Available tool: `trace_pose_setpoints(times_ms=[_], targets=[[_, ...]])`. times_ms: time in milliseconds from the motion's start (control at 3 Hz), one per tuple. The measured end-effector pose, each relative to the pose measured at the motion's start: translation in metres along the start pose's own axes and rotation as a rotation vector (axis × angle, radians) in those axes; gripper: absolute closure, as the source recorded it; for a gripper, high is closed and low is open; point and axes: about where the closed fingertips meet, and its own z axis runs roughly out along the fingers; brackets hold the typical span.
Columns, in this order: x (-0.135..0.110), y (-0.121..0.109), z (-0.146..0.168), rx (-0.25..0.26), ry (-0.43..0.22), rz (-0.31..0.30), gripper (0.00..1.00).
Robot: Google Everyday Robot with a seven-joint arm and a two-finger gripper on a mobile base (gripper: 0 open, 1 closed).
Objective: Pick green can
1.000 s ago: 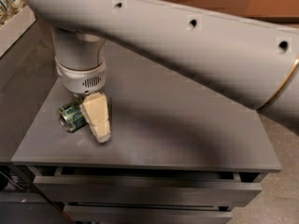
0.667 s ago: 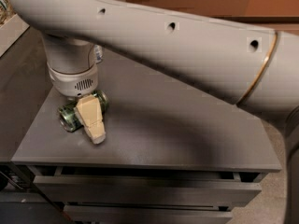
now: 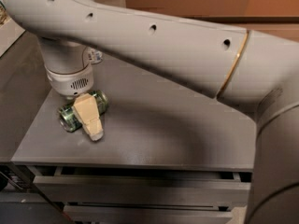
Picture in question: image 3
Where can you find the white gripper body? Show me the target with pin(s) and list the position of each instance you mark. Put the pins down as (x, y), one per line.
(69, 83)

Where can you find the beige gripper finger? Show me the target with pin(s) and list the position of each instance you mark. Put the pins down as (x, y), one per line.
(86, 111)

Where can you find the green soda can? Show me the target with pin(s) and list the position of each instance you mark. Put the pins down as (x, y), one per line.
(67, 117)

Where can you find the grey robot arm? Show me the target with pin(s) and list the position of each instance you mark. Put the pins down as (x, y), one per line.
(252, 72)

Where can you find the clear plastic water bottle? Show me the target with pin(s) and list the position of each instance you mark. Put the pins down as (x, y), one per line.
(95, 56)

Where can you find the dark side counter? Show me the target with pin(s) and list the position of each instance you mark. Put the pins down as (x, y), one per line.
(23, 88)

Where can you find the upper grey drawer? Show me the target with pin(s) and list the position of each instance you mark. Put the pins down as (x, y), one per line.
(157, 189)

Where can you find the grey drawer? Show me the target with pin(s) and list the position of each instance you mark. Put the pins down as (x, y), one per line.
(130, 215)
(157, 189)

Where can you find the white snack tray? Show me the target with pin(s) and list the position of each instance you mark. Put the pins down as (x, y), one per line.
(10, 31)

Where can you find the grey metal drawer cabinet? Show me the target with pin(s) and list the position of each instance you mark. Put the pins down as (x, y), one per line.
(151, 124)

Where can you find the lower grey drawer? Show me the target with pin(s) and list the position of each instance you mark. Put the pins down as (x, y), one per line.
(130, 215)

